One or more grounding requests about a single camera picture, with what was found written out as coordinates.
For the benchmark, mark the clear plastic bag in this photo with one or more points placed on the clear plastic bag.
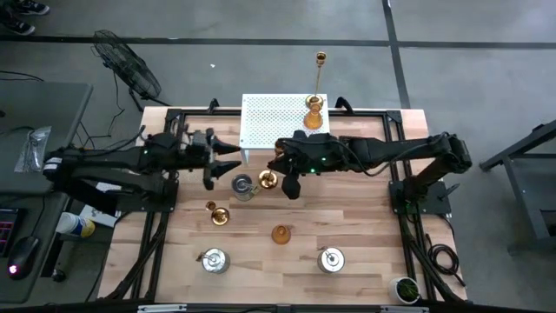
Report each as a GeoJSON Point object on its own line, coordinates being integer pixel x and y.
{"type": "Point", "coordinates": [34, 148]}

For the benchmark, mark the black aluminium table frame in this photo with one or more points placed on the black aluminium table frame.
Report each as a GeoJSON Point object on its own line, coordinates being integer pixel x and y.
{"type": "Point", "coordinates": [369, 114]}

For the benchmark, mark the short gold candlestick holder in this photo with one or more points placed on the short gold candlestick holder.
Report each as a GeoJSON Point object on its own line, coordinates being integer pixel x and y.
{"type": "Point", "coordinates": [220, 216]}

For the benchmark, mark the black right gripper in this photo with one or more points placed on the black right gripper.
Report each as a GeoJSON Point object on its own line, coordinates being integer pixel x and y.
{"type": "Point", "coordinates": [313, 152]}

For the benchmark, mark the white perforated metal shelf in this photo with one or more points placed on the white perforated metal shelf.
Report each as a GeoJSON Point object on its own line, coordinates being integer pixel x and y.
{"type": "Point", "coordinates": [269, 121]}

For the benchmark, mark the black computer mouse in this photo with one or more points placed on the black computer mouse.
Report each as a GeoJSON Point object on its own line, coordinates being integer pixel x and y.
{"type": "Point", "coordinates": [21, 256]}

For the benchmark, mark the person's shoe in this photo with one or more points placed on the person's shoe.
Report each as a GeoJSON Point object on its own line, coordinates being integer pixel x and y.
{"type": "Point", "coordinates": [17, 27]}
{"type": "Point", "coordinates": [32, 6]}

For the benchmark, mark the tall gold candlestick holder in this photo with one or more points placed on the tall gold candlestick holder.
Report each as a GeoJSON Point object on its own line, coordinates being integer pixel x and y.
{"type": "Point", "coordinates": [314, 101]}

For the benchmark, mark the backlit keyboard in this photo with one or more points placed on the backlit keyboard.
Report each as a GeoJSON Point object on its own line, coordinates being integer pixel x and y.
{"type": "Point", "coordinates": [6, 226]}

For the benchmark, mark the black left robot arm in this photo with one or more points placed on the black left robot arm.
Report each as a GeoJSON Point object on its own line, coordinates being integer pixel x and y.
{"type": "Point", "coordinates": [108, 163]}

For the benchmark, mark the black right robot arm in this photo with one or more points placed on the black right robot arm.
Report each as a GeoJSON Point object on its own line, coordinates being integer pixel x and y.
{"type": "Point", "coordinates": [391, 150]}

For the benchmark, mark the medium gold candlestick holder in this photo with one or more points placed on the medium gold candlestick holder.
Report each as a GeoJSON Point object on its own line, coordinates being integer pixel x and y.
{"type": "Point", "coordinates": [268, 179]}

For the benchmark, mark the white pot with succulent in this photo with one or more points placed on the white pot with succulent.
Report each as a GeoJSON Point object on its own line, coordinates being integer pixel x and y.
{"type": "Point", "coordinates": [405, 290]}

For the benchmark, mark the white printed paper sheet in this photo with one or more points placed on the white printed paper sheet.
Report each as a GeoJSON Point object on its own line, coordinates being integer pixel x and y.
{"type": "Point", "coordinates": [99, 216]}

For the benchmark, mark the black metal stand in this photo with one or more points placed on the black metal stand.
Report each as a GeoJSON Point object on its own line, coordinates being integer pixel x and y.
{"type": "Point", "coordinates": [521, 161]}

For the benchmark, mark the grey desk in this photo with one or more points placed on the grey desk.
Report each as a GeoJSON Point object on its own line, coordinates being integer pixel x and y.
{"type": "Point", "coordinates": [43, 113]}

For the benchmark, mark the black floor fan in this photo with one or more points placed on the black floor fan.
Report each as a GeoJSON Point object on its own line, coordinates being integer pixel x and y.
{"type": "Point", "coordinates": [126, 65]}

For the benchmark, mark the amber ribbed glass candle holder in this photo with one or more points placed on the amber ribbed glass candle holder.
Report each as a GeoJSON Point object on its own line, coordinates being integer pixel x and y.
{"type": "Point", "coordinates": [313, 121]}
{"type": "Point", "coordinates": [281, 235]}

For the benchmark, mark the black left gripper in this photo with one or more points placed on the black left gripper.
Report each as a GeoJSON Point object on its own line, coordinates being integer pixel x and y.
{"type": "Point", "coordinates": [197, 150]}

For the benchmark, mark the white bottle with yellow label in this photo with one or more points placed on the white bottle with yellow label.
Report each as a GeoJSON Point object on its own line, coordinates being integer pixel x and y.
{"type": "Point", "coordinates": [76, 224]}

